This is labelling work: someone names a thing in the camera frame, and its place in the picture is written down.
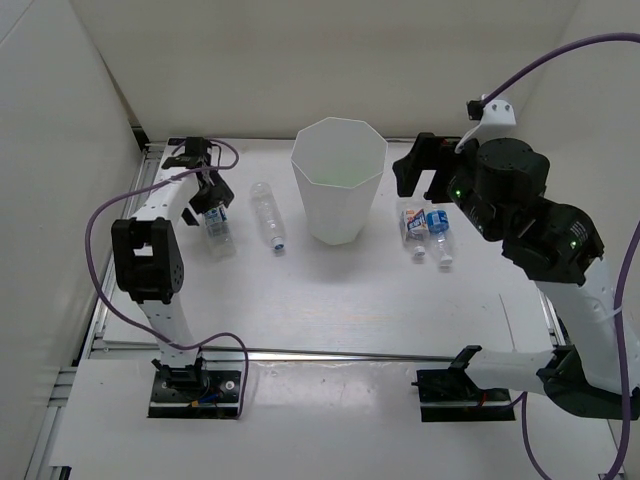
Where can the clear bottle blue label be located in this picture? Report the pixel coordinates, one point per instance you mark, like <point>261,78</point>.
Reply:
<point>218,233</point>
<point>438,227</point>

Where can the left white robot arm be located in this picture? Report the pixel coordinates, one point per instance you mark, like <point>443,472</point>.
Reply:
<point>148,263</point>

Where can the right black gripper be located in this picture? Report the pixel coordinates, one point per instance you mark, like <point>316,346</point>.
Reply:
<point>425,156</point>

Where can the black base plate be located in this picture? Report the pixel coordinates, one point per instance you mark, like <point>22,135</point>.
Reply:
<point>195,392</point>
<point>449,397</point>

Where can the metal rail bar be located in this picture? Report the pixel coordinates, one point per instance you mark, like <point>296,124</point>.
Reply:
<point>308,355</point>

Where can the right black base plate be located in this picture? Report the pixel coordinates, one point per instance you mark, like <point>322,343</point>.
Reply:
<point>449,397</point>

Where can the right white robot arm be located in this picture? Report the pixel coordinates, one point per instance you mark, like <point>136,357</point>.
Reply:
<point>500,185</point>

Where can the clear bottle orange white label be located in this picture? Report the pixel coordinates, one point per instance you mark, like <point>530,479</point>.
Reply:
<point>413,228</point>

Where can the white octagonal plastic bin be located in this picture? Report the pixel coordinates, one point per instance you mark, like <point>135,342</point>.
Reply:
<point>338,165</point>

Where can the long clear plastic bottle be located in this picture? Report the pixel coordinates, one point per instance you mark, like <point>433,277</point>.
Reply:
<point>270,224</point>

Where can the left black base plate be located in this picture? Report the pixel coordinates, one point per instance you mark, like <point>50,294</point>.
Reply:
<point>195,392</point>

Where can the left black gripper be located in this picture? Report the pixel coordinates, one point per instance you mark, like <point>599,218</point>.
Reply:
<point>218,194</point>

